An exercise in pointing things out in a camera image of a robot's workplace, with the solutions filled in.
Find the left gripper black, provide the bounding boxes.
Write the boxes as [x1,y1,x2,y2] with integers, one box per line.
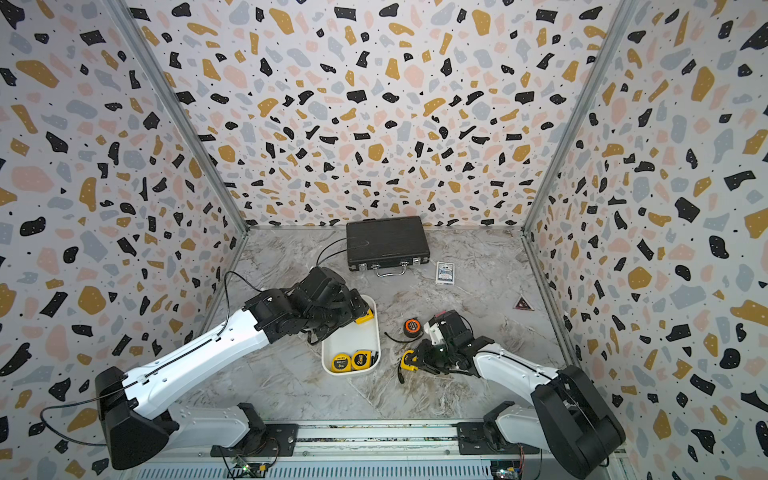
[307,287,373,341]

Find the orange black tape measure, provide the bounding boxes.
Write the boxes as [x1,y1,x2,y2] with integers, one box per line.
[385,318,423,344]

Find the yellow tape measure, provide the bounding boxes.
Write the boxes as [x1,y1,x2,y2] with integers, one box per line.
[397,349,419,384]
[330,353,352,373]
[352,350,373,371]
[355,309,375,325]

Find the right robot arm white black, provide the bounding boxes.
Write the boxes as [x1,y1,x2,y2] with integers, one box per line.
[400,310,626,479]

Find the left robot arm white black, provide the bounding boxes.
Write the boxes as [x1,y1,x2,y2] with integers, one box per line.
[95,267,376,470]

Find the white plastic storage box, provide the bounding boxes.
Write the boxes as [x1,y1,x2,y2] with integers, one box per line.
[321,295,381,377]

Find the playing card deck box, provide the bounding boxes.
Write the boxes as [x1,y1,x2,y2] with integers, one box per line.
[435,262,456,285]

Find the red triangle sticker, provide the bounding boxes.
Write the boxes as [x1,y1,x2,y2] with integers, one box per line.
[515,297,533,311]

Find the black metal-trimmed carrying case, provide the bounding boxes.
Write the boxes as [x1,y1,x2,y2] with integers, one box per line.
[346,216,431,271]

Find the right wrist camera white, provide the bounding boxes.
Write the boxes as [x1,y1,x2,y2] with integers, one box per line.
[424,321,445,346]

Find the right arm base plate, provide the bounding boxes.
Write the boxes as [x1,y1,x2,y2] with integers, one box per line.
[456,422,540,456]

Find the aluminium front rail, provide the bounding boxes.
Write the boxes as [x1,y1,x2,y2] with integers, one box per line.
[116,418,628,464]

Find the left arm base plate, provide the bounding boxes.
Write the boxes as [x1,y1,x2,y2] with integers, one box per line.
[210,423,299,458]

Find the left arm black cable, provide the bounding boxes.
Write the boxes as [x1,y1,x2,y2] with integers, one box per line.
[39,383,112,448]

